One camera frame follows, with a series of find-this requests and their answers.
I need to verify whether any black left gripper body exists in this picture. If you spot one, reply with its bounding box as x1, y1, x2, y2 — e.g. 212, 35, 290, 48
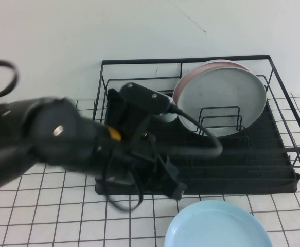
95, 115, 171, 192

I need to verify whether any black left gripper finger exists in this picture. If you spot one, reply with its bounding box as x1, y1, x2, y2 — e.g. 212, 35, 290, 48
162, 156, 188, 201

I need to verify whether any light blue plate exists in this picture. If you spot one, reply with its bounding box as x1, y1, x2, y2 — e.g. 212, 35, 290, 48
164, 200, 273, 247

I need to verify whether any grey plate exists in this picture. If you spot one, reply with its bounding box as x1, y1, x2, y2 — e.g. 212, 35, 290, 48
177, 67, 268, 137

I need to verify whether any pink plate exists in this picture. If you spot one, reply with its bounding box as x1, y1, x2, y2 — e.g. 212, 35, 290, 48
172, 59, 252, 104

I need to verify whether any white black-grid tablecloth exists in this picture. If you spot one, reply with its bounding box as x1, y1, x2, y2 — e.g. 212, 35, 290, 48
0, 94, 300, 247

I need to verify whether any thin black gripper wire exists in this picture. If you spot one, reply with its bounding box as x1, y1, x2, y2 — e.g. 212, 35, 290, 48
103, 154, 145, 213

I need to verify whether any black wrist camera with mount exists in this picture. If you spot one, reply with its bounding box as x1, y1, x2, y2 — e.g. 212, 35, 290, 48
106, 82, 178, 134

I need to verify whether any black wire dish rack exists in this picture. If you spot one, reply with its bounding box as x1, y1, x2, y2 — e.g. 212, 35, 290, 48
92, 54, 300, 169

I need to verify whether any black strap loop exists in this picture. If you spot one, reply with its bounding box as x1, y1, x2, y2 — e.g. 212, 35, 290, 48
0, 60, 20, 110

